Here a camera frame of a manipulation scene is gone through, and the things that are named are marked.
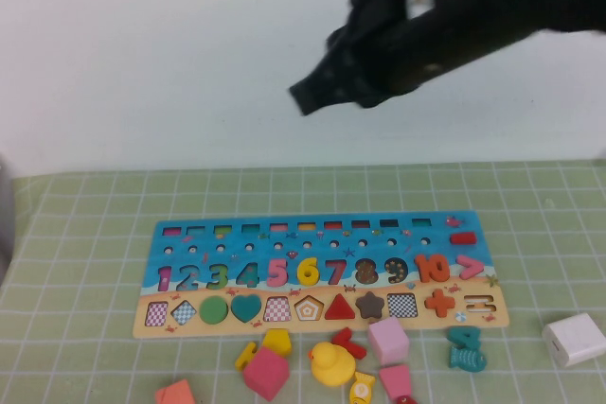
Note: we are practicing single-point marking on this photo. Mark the teal heart piece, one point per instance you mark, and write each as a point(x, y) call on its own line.
point(246, 307)

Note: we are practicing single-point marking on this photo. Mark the green circle piece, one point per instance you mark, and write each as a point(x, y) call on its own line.
point(213, 310)

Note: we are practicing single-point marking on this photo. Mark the blue number shape puzzle board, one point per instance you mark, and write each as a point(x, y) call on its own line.
point(265, 255)

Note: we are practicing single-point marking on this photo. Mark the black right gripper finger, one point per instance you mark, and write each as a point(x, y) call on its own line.
point(331, 87)
point(355, 44)

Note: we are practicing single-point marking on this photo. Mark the pink number five piece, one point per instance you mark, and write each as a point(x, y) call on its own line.
point(277, 273)

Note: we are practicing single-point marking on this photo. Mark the orange plus sign piece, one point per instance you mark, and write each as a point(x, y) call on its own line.
point(440, 303)

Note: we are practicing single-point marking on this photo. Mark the crimson diamond block piece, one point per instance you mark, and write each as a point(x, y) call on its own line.
point(266, 373)

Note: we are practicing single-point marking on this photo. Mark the teal number four piece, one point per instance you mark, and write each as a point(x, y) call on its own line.
point(466, 335)

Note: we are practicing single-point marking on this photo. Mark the red minus bar piece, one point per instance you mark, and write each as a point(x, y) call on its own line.
point(462, 238)

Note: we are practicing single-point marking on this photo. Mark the yellow pentagon piece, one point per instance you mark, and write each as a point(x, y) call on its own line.
point(277, 340)

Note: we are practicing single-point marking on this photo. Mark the red number piece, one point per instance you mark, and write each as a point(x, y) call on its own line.
point(352, 349)

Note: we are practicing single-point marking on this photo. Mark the green number three piece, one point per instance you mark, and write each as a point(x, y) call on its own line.
point(218, 277)

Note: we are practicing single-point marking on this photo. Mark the yellow rubber duck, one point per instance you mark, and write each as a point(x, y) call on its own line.
point(333, 366)

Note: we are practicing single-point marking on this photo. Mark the orange number ten piece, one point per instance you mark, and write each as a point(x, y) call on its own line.
point(428, 269)

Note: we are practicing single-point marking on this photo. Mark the light pink square block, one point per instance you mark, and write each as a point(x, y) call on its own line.
point(388, 341)

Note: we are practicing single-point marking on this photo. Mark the white usb charger plug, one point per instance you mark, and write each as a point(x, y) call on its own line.
point(574, 339)

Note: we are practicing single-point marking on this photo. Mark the pink greater-than sign piece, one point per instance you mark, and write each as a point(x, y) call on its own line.
point(473, 268)

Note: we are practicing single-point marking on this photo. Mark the brown star piece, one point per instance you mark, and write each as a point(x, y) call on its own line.
point(369, 305)

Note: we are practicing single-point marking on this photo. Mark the yellow fish piece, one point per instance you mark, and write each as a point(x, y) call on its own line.
point(361, 389)

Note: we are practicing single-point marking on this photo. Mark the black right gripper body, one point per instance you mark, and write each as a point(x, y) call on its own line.
point(402, 44)

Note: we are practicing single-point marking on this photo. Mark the pink trapezoid piece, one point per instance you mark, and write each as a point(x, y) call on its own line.
point(394, 381)

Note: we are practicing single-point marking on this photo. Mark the teal fish piece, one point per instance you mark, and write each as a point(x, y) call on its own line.
point(468, 360)

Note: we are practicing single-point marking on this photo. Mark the red triangle piece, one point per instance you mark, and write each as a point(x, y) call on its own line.
point(340, 310)

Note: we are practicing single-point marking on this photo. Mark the red fish piece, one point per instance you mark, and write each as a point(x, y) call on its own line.
point(405, 400)

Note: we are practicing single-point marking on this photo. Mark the orange square block piece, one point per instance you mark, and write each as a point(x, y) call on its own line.
point(174, 394)

